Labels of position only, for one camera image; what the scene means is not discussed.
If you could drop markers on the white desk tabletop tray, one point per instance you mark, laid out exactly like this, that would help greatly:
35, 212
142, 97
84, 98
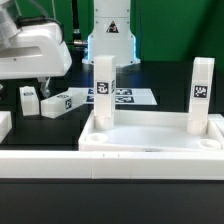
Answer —
151, 131

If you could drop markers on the white front fence bar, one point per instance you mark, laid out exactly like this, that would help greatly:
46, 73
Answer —
111, 165

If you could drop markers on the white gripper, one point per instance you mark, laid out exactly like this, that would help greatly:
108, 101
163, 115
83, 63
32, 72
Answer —
36, 52

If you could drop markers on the white left fence block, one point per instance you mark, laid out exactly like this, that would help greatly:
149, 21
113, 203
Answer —
5, 124

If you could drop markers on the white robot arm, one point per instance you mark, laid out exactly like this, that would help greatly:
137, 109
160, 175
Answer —
111, 34

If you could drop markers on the fiducial marker sheet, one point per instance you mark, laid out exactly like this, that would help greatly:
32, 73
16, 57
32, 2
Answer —
124, 96

